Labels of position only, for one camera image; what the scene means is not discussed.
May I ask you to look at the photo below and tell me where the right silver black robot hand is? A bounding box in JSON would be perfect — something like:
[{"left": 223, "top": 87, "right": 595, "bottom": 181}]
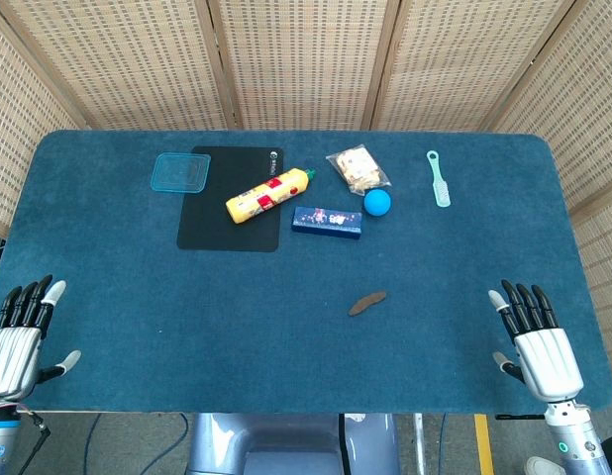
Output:
[{"left": 487, "top": 279, "right": 584, "bottom": 403}]

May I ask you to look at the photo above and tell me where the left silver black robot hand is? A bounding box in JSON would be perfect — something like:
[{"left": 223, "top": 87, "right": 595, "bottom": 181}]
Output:
[{"left": 0, "top": 274, "right": 83, "bottom": 402}]

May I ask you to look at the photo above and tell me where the yellow floor tape strip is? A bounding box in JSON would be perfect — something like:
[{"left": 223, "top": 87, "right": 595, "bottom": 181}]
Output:
[{"left": 473, "top": 414, "right": 495, "bottom": 475}]

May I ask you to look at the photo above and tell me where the white shoe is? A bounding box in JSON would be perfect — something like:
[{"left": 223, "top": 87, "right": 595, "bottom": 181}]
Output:
[{"left": 523, "top": 454, "right": 560, "bottom": 475}]

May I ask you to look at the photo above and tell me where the white table leg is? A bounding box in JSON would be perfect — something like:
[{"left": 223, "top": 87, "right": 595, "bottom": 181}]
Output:
[{"left": 412, "top": 413, "right": 427, "bottom": 475}]

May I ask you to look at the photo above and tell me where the mint green brush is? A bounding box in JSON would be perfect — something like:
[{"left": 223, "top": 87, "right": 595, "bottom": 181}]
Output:
[{"left": 425, "top": 149, "right": 453, "bottom": 209}]

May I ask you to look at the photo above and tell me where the blue felt table cloth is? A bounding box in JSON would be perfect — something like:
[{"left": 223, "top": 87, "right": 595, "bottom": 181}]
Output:
[{"left": 0, "top": 129, "right": 612, "bottom": 415}]

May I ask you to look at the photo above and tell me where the woven folding screen panel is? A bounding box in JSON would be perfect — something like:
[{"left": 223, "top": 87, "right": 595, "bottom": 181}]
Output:
[
  {"left": 206, "top": 0, "right": 401, "bottom": 133},
  {"left": 0, "top": 0, "right": 243, "bottom": 133},
  {"left": 488, "top": 0, "right": 612, "bottom": 387},
  {"left": 0, "top": 4, "right": 89, "bottom": 238},
  {"left": 359, "top": 0, "right": 582, "bottom": 133}
]

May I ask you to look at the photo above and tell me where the blue ball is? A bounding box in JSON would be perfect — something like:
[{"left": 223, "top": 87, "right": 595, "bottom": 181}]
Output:
[{"left": 362, "top": 188, "right": 393, "bottom": 218}]

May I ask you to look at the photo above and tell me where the black mouse pad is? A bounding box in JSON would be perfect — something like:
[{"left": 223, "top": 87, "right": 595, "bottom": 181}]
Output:
[{"left": 175, "top": 144, "right": 285, "bottom": 253}]

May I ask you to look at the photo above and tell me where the teal transparent plastic lid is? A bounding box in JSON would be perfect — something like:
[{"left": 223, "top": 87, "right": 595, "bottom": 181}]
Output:
[{"left": 150, "top": 151, "right": 212, "bottom": 194}]

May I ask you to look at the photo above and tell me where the dark blue printed box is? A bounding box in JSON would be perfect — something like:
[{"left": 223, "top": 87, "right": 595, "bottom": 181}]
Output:
[{"left": 291, "top": 205, "right": 363, "bottom": 242}]

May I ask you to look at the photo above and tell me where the clear bag of snacks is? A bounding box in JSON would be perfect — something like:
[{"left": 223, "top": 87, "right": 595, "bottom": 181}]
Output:
[{"left": 325, "top": 143, "right": 392, "bottom": 196}]

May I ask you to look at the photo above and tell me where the blue-grey robot torso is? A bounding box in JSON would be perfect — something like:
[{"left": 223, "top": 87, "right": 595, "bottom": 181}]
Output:
[{"left": 185, "top": 413, "right": 401, "bottom": 475}]

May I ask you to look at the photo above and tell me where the yellow bottle with green cap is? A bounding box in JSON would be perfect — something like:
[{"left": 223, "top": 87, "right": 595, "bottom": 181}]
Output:
[{"left": 225, "top": 167, "right": 317, "bottom": 226}]

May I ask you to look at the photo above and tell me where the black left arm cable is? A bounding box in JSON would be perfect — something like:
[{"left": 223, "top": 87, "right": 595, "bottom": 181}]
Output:
[{"left": 18, "top": 410, "right": 52, "bottom": 475}]

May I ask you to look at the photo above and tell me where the blue floor cable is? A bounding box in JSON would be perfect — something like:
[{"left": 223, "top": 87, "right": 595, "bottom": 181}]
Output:
[
  {"left": 438, "top": 413, "right": 449, "bottom": 475},
  {"left": 137, "top": 413, "right": 190, "bottom": 475},
  {"left": 82, "top": 413, "right": 103, "bottom": 475}
]

